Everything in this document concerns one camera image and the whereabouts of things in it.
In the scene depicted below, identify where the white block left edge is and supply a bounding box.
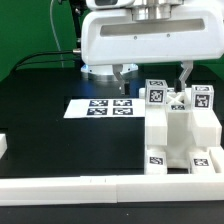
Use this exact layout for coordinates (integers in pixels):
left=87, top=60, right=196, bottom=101
left=0, top=134, right=7, bottom=159

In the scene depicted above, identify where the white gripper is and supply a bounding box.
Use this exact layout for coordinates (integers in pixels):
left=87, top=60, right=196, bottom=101
left=81, top=0, right=224, bottom=95

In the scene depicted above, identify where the white tagged cube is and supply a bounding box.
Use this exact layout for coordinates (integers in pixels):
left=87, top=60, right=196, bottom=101
left=145, top=79, right=167, bottom=105

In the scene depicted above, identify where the white rail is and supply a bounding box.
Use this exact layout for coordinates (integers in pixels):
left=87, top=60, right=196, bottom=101
left=209, top=146, right=224, bottom=174
left=0, top=174, right=224, bottom=206

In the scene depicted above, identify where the white tagged block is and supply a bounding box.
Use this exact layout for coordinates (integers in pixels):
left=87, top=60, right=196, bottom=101
left=144, top=147, right=167, bottom=175

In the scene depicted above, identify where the small tagged cube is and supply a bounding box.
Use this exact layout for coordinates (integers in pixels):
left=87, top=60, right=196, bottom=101
left=191, top=85, right=214, bottom=110

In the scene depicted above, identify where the white chair seat block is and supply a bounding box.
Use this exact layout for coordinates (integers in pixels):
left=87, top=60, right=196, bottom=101
left=165, top=111, right=193, bottom=168

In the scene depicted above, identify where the white front rail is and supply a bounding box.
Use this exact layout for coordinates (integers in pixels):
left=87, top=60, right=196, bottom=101
left=0, top=174, right=224, bottom=206

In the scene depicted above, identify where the white right rail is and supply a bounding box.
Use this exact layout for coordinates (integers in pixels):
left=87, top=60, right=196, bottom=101
left=209, top=146, right=224, bottom=174

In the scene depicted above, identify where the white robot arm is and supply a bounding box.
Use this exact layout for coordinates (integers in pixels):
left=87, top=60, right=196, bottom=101
left=80, top=0, right=224, bottom=93

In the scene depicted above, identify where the white tagged sheet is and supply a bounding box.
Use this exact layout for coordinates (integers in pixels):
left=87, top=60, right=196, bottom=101
left=64, top=98, right=145, bottom=119

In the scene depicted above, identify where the black cable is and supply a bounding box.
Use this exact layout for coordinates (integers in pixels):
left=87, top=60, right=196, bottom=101
left=9, top=48, right=84, bottom=75

